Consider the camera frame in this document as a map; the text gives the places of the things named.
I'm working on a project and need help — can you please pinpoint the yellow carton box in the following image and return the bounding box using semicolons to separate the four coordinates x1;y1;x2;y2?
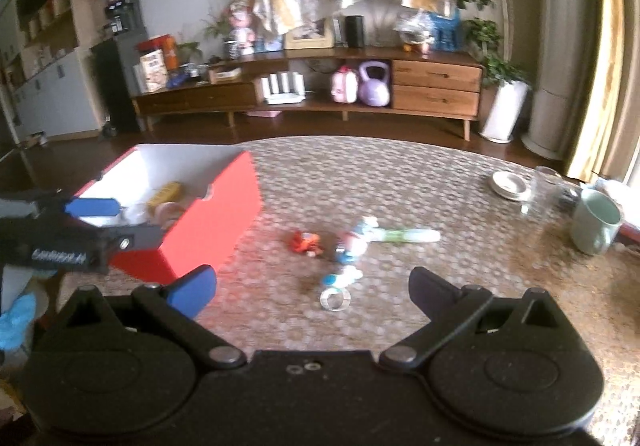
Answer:
145;181;183;213

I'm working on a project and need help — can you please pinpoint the pink heart-shaped container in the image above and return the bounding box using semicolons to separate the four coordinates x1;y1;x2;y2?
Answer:
152;202;186;230

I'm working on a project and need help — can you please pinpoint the green white tube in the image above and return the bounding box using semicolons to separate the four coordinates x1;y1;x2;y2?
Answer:
369;228;442;243

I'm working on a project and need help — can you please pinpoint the red open storage box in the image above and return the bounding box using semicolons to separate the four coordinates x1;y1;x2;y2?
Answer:
77;143;262;284

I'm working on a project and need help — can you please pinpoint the orange toy figure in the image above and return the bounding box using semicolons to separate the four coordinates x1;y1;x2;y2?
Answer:
290;231;323;257

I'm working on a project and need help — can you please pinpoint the white small plate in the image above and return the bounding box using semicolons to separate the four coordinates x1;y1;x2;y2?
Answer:
489;171;530;202

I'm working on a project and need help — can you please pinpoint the clear drinking glass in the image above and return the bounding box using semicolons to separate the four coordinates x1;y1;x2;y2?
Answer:
521;166;562;221

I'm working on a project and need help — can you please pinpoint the cereal box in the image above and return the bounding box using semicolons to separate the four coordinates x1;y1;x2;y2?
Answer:
140;49;168;92

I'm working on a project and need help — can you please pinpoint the pale green mug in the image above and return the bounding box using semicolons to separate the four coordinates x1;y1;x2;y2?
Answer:
570;189;623;256

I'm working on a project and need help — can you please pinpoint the wooden sideboard cabinet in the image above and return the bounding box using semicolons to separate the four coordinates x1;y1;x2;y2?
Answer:
134;47;483;140

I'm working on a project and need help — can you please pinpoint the purple kettlebell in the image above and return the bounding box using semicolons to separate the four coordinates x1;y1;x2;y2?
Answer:
358;61;390;108

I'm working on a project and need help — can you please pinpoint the white router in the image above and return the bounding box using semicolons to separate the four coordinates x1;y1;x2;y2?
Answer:
259;72;306;106

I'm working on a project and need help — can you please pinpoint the pink doll figure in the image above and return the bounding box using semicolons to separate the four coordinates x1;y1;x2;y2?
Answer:
229;0;255;57

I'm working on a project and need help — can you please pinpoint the pink small backpack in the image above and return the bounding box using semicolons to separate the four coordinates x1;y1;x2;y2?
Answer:
331;65;358;104

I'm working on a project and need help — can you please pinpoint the yellow curtain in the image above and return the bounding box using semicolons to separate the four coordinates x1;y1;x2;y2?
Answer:
566;0;625;183

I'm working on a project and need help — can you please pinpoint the blue gift bag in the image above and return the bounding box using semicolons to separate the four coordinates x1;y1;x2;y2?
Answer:
428;9;461;52

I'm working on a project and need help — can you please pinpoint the black cylindrical speaker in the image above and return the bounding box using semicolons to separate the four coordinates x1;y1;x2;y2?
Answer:
344;16;366;49

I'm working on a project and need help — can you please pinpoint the white planter with tree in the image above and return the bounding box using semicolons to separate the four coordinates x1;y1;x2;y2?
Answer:
452;0;529;145

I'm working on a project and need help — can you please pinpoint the clear tape ring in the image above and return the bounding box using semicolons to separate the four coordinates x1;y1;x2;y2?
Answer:
319;286;354;313

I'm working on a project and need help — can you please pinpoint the wooden picture frame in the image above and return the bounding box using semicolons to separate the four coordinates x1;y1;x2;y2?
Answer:
284;19;334;50

